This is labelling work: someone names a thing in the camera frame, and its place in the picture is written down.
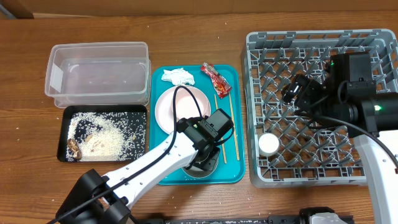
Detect white cup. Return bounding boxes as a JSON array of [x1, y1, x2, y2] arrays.
[[258, 133, 280, 157]]

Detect red snack wrapper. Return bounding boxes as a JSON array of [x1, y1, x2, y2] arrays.
[[200, 62, 232, 99]]

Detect rice and food scraps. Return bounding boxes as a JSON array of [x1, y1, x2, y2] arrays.
[[65, 111, 147, 162]]

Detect grey bowl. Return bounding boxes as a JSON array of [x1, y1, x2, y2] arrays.
[[182, 166, 217, 179]]

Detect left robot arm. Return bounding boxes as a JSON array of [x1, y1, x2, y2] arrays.
[[53, 109, 234, 223]]

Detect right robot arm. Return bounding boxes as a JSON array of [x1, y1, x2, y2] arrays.
[[282, 52, 397, 223]]

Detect grey dishwasher rack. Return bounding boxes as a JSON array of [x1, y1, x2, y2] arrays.
[[242, 29, 397, 188]]

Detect right wooden chopstick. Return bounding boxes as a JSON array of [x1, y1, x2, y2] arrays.
[[228, 93, 240, 161]]

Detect wooden chopstick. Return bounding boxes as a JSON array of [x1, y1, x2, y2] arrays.
[[214, 94, 227, 164], [228, 93, 240, 161]]

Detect pink bowl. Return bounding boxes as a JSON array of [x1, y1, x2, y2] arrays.
[[175, 87, 211, 119]]

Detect pink plate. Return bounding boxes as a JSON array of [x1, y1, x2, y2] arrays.
[[154, 85, 211, 134]]

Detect left wooden chopstick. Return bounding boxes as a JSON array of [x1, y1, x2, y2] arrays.
[[214, 94, 227, 164]]

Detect teal serving tray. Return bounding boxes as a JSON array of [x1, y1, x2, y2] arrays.
[[149, 65, 246, 185]]

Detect crumpled white napkin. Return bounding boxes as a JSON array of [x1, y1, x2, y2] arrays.
[[161, 68, 195, 86]]

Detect black tray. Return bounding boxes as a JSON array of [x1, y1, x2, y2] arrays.
[[57, 105, 148, 163]]

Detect clear plastic bin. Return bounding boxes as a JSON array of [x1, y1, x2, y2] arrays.
[[44, 42, 151, 108]]

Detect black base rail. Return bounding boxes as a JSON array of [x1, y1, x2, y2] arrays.
[[128, 207, 355, 224]]

